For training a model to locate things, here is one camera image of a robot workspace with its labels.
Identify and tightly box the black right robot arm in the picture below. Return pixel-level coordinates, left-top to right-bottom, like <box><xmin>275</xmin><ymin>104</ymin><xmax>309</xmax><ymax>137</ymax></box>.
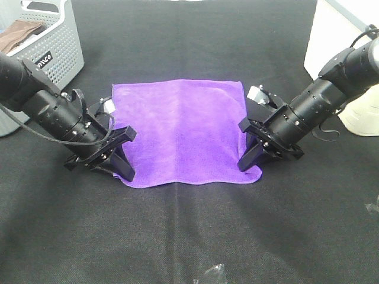
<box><xmin>237</xmin><ymin>38</ymin><xmax>378</xmax><ymax>172</ymax></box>

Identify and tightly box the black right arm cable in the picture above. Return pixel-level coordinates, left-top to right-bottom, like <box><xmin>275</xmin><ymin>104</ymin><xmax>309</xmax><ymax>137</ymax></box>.
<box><xmin>310</xmin><ymin>25</ymin><xmax>379</xmax><ymax>143</ymax></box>

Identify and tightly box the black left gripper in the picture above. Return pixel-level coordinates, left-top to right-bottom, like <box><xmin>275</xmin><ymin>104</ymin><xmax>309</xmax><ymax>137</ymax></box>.
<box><xmin>63</xmin><ymin>103</ymin><xmax>136</xmax><ymax>182</ymax></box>

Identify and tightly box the white plastic container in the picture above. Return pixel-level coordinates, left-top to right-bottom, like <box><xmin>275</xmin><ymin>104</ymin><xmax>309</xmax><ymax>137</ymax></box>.
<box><xmin>304</xmin><ymin>1</ymin><xmax>378</xmax><ymax>136</ymax></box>

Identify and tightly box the clear plastic scrap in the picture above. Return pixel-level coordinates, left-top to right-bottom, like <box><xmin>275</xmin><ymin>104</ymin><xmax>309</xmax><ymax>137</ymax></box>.
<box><xmin>192</xmin><ymin>264</ymin><xmax>227</xmax><ymax>284</ymax></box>
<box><xmin>365</xmin><ymin>197</ymin><xmax>379</xmax><ymax>216</ymax></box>

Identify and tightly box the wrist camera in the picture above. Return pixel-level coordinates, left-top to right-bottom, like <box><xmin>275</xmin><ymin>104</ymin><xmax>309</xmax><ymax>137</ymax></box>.
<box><xmin>94</xmin><ymin>97</ymin><xmax>116</xmax><ymax>114</ymax></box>
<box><xmin>247</xmin><ymin>85</ymin><xmax>285</xmax><ymax>109</ymax></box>

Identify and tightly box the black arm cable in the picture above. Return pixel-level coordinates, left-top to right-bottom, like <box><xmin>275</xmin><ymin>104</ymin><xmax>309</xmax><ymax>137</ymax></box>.
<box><xmin>310</xmin><ymin>25</ymin><xmax>379</xmax><ymax>143</ymax></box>
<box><xmin>0</xmin><ymin>88</ymin><xmax>116</xmax><ymax>146</ymax></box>

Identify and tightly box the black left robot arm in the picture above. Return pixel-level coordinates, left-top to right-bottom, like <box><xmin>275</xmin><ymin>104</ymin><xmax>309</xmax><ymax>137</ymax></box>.
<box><xmin>1</xmin><ymin>54</ymin><xmax>136</xmax><ymax>181</ymax></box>

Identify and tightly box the clear plastic scrap right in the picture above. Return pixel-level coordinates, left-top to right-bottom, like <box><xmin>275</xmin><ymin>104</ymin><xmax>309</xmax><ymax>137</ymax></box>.
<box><xmin>365</xmin><ymin>197</ymin><xmax>379</xmax><ymax>216</ymax></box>

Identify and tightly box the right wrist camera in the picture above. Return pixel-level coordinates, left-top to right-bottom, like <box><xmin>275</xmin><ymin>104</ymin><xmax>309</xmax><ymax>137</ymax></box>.
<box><xmin>247</xmin><ymin>85</ymin><xmax>285</xmax><ymax>109</ymax></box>

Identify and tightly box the brown folded towel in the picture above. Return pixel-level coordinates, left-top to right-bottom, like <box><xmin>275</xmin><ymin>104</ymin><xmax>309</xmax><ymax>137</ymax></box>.
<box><xmin>1</xmin><ymin>20</ymin><xmax>45</xmax><ymax>54</ymax></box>

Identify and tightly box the grey perforated plastic basket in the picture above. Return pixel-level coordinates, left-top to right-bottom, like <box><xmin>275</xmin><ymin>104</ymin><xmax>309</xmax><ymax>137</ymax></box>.
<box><xmin>0</xmin><ymin>0</ymin><xmax>85</xmax><ymax>138</ymax></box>

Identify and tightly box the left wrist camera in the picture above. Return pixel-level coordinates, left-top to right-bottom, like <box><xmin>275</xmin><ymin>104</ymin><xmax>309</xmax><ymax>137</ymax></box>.
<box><xmin>94</xmin><ymin>97</ymin><xmax>116</xmax><ymax>114</ymax></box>

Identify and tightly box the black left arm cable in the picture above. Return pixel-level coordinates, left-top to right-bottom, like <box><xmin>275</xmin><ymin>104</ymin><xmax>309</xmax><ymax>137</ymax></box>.
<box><xmin>0</xmin><ymin>88</ymin><xmax>116</xmax><ymax>146</ymax></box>

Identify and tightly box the clear plastic scrap bottom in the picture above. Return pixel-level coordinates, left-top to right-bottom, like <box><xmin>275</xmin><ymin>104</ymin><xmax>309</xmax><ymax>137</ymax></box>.
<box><xmin>192</xmin><ymin>264</ymin><xmax>227</xmax><ymax>284</ymax></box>

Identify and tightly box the purple microfiber towel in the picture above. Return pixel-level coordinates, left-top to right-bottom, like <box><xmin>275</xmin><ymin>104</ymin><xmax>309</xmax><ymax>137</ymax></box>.
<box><xmin>112</xmin><ymin>79</ymin><xmax>262</xmax><ymax>188</ymax></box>

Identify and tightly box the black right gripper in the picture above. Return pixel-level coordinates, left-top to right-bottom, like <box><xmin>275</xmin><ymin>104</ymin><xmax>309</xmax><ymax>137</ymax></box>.
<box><xmin>237</xmin><ymin>118</ymin><xmax>304</xmax><ymax>172</ymax></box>

